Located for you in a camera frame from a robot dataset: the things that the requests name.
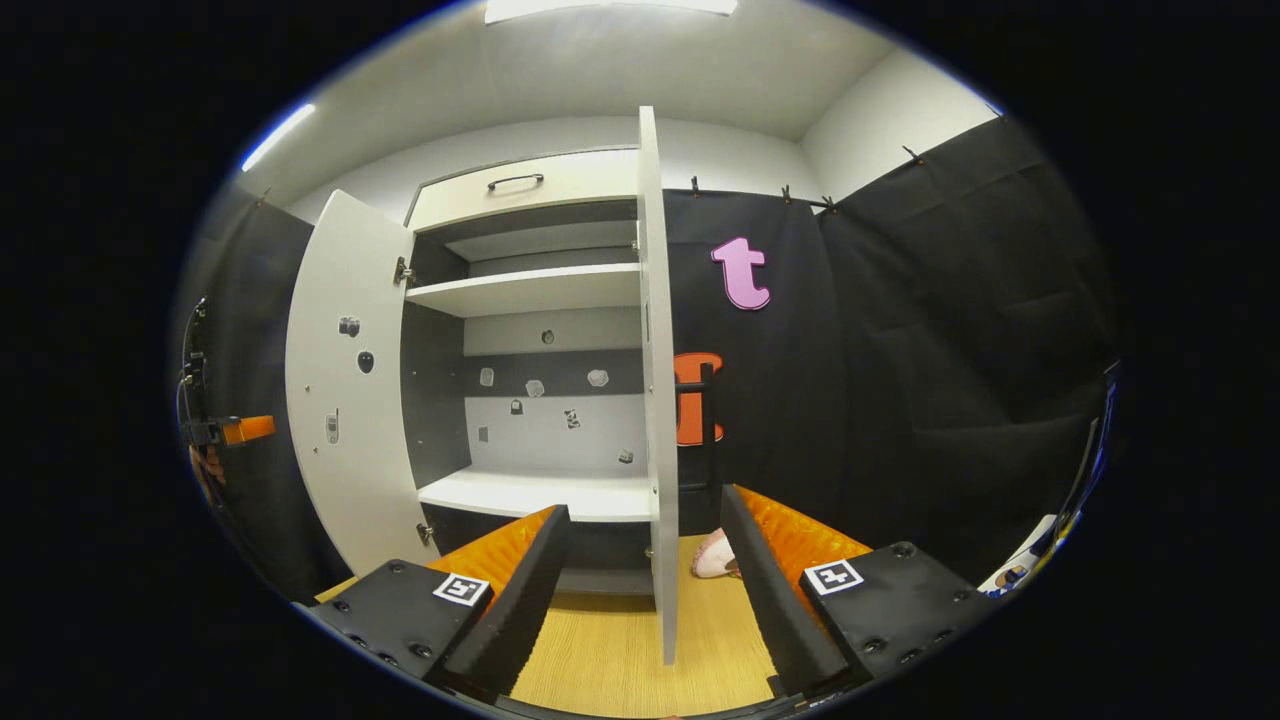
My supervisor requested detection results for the black backdrop cloth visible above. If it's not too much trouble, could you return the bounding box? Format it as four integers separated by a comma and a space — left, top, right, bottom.
172, 195, 331, 601
662, 115, 1121, 591

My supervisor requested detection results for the camera-sticker beige shoe cabinet door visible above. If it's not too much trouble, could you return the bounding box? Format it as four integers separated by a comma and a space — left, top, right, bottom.
284, 188, 441, 581

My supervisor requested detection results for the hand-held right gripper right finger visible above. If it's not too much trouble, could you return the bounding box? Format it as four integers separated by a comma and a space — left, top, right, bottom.
718, 484, 1001, 699

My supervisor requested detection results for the black-cat-sticker beige shoe cabinet door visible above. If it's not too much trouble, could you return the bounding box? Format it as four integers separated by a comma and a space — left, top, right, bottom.
635, 105, 682, 667

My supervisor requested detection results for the beige double-door shoe cabinet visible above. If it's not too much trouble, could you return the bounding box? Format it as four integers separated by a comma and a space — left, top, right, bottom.
400, 148, 661, 601

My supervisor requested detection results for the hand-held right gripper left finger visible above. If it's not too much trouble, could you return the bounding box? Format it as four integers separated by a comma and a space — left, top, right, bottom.
308, 503, 573, 703

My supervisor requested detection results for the wide ceiling light panel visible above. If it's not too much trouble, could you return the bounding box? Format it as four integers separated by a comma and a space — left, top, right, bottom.
484, 0, 741, 26

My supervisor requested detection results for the white cabinet shelf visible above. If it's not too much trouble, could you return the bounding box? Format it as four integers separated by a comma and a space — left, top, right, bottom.
405, 264, 643, 319
417, 466, 655, 524

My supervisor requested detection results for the white printed item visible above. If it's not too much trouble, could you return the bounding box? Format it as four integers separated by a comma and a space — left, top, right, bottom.
978, 512, 1079, 599

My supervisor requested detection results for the pink white shoe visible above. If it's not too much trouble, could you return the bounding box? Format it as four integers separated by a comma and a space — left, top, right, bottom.
690, 527, 743, 581

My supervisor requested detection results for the narrow ceiling light panel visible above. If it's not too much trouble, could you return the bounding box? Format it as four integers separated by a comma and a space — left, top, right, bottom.
240, 103, 317, 173

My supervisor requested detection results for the black door handle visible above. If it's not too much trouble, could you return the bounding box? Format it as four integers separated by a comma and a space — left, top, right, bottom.
676, 362, 725, 493

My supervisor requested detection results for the beige cabinet drawer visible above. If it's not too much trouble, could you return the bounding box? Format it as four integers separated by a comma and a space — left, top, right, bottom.
408, 150, 641, 233

